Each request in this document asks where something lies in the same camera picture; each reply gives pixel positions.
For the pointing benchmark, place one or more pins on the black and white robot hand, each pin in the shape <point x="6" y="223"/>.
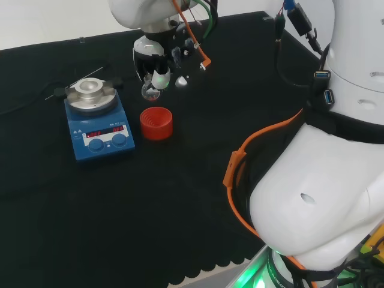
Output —
<point x="148" y="48"/>

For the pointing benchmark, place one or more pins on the clear glass round-bottom flask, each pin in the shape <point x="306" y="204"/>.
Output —
<point x="150" y="94"/>

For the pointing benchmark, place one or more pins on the red ribbed flask holder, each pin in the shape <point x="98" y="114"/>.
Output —
<point x="156" y="129"/>

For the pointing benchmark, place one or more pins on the heater with blue base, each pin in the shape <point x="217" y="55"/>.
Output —
<point x="102" y="144"/>

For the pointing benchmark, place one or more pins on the thin metal probe rod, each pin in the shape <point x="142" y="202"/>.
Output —
<point x="90" y="73"/>

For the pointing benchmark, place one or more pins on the clear cloth clip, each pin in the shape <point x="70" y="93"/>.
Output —
<point x="267" y="18"/>
<point x="82" y="40"/>

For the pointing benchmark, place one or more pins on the black converter box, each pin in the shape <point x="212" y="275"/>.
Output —
<point x="300" y="19"/>

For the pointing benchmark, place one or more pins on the black bench cloth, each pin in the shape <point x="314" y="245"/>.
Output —
<point x="90" y="225"/>

